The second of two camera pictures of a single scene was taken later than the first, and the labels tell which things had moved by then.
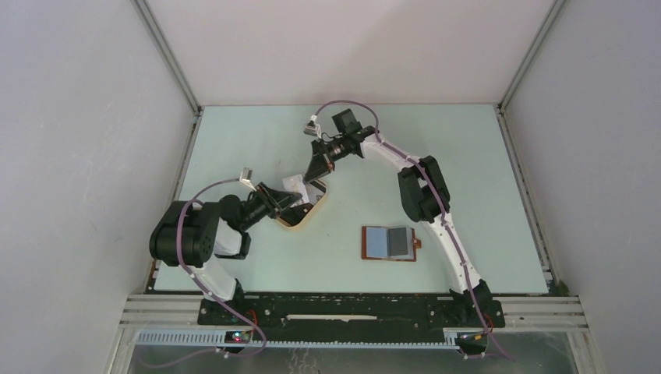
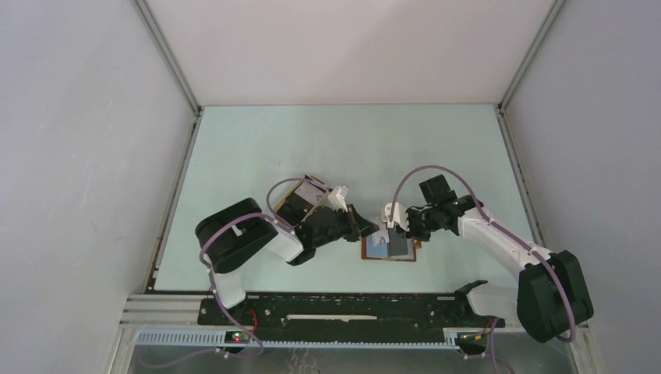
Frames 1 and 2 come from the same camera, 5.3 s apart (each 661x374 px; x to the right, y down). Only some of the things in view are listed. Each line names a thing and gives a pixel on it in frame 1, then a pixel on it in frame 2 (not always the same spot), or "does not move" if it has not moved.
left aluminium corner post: (150, 26) does not move
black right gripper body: (336, 149) to (422, 223)
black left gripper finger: (281, 199) to (365, 226)
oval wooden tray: (316, 191) does not move
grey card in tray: (312, 192) does not move
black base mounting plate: (349, 317) does not move
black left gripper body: (256, 209) to (343, 227)
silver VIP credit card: (295, 184) to (380, 237)
